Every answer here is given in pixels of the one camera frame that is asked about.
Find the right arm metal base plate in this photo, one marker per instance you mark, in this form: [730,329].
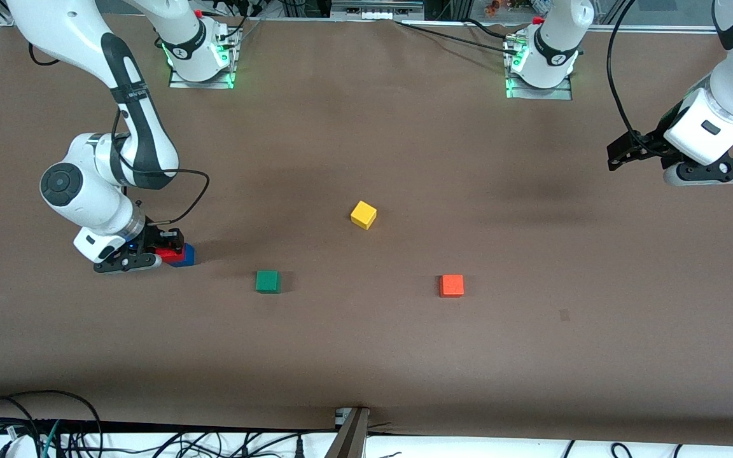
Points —
[201,84]

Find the blue wooden block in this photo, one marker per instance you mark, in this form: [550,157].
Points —
[188,257]

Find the red wooden block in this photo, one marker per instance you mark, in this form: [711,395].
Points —
[172,256]

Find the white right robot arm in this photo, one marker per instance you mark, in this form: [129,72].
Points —
[86,191]

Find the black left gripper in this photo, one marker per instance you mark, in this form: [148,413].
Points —
[649,144]

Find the green wooden block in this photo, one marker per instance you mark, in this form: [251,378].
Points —
[268,281]

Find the yellow wooden block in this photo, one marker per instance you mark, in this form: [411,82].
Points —
[363,215]

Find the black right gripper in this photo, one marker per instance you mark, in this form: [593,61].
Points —
[152,238]

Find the orange wooden block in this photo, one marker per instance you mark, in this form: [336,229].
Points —
[452,285]

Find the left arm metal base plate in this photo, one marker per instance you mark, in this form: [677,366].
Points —
[541,94]

